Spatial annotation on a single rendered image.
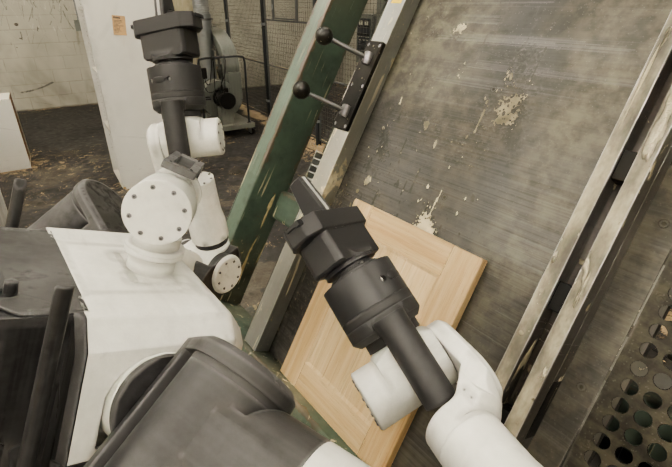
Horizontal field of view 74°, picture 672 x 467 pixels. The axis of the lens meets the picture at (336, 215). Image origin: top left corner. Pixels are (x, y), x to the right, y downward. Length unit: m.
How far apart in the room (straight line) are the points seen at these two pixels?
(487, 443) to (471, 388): 0.05
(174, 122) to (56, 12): 8.03
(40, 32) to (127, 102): 4.44
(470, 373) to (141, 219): 0.35
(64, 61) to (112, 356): 8.45
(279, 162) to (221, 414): 0.90
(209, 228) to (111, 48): 3.62
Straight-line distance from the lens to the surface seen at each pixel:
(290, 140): 1.18
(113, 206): 0.73
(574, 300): 0.65
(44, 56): 8.80
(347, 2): 1.25
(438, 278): 0.79
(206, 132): 0.80
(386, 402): 0.49
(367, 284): 0.48
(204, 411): 0.35
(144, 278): 0.52
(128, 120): 4.50
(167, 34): 0.83
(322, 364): 0.94
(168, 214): 0.47
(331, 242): 0.49
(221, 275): 0.88
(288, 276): 1.01
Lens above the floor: 1.61
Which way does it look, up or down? 26 degrees down
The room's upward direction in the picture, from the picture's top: straight up
